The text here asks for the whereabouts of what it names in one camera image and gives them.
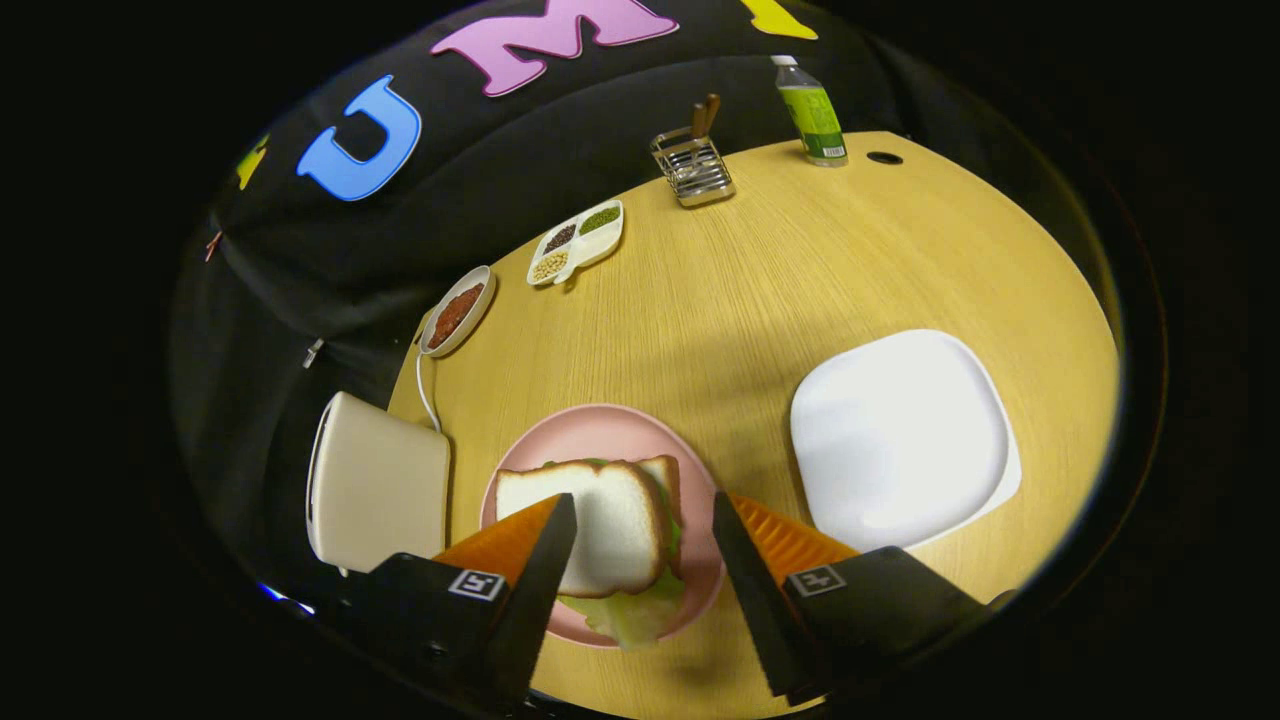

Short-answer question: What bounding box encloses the brown meat slice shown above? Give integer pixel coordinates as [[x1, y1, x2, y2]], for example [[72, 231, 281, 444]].
[[428, 282, 485, 350]]

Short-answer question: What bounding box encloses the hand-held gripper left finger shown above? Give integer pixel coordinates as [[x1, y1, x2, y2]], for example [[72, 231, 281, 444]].
[[345, 492, 579, 713]]

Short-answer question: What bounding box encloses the white square plate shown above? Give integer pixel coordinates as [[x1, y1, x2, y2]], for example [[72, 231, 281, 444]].
[[790, 329, 1023, 554]]

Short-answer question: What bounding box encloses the green lettuce leaf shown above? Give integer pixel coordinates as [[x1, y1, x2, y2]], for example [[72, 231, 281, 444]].
[[545, 458, 689, 651]]

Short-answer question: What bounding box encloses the white toaster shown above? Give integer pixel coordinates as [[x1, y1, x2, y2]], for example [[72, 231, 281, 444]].
[[305, 391, 452, 575]]

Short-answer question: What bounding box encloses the white toaster cable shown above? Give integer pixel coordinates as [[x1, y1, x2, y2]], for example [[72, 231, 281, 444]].
[[415, 345, 444, 433]]

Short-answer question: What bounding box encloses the white divided bean dish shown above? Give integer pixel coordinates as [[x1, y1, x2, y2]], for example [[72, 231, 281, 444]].
[[526, 199, 626, 289]]

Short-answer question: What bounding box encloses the green label bottle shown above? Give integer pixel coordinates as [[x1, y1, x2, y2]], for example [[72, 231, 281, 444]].
[[770, 55, 849, 168]]

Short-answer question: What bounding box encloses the white oval plate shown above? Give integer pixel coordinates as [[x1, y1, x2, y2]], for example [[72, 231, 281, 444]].
[[420, 265, 497, 359]]

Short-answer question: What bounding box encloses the white bread slice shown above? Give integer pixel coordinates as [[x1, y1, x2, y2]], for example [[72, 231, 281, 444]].
[[635, 455, 686, 581], [495, 460, 673, 599]]

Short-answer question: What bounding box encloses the pink round plate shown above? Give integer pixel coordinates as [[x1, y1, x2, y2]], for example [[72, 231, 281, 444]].
[[480, 403, 725, 649]]

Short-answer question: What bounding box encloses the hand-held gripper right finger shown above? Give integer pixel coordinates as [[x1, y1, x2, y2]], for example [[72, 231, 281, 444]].
[[712, 490, 1016, 706]]

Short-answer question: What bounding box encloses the metal wire rack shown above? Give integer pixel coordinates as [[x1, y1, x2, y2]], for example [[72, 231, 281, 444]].
[[649, 130, 737, 209]]

